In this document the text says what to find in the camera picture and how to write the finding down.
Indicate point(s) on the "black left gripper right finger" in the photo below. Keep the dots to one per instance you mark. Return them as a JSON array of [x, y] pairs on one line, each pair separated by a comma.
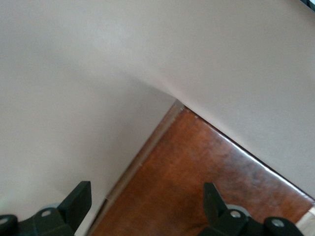
[[214, 204]]

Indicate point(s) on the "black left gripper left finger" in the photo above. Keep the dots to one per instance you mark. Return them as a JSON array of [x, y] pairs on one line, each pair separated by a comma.
[[76, 204]]

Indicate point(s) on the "dark red wooden cabinet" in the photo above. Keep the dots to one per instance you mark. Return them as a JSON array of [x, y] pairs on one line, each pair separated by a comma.
[[197, 184]]

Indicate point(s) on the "brown table cover mat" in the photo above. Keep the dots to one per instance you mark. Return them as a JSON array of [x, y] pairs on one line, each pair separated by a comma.
[[73, 73]]

